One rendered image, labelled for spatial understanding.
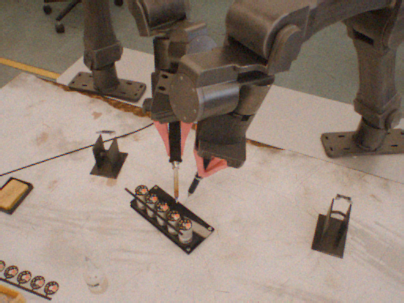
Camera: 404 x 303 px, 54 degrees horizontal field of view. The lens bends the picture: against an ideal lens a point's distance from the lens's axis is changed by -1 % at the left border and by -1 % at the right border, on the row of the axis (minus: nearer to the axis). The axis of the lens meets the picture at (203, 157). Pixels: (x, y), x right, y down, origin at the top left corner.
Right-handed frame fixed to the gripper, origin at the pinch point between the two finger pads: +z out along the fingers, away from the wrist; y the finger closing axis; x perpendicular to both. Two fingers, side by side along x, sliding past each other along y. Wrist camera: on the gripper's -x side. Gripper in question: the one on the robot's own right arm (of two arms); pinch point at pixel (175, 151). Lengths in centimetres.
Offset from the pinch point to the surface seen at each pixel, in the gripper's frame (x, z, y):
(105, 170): 12.0, 7.8, -15.4
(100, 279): -14.0, 16.7, -12.6
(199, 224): -2.0, 14.1, 3.9
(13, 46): 206, -7, -107
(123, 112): 29.2, -0.7, -13.1
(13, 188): 7.3, 9.2, -33.5
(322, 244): -6.3, 17.0, 26.2
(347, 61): 179, 5, 104
